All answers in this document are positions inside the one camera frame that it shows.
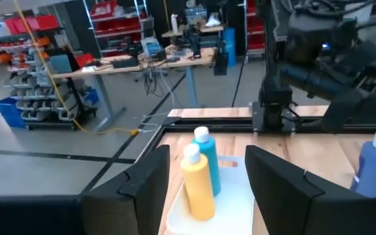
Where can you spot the white plastic bin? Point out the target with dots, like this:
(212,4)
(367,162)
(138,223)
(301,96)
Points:
(233,209)

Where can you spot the metal shelf red bins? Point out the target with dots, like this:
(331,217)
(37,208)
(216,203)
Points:
(116,24)

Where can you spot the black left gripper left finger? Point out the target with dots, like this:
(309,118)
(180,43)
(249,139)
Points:
(135,202)

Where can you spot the large blue paint bottle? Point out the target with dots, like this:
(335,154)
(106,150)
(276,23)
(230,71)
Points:
(374,169)

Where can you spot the shelf red orange bins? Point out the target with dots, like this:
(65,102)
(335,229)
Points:
(28,24)

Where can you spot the black aluminium table frame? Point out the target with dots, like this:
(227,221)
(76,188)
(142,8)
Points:
(214,123)

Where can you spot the blue barrel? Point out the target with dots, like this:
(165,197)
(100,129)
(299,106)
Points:
(230,42)

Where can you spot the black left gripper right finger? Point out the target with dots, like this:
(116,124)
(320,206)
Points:
(289,209)

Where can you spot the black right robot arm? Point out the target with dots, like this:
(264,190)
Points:
(273,91)

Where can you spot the wooden desk grey legs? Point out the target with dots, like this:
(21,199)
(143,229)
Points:
(201,58)

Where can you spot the blue plastic crate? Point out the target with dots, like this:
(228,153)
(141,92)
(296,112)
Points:
(10,112)

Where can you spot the large yellow paint bottle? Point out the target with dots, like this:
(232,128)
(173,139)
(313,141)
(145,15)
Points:
(197,189)

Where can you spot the rack of grey bins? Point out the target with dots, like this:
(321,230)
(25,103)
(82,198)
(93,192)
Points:
(38,98)

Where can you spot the large teal paint bottle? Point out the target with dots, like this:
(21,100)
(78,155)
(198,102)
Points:
(211,156)

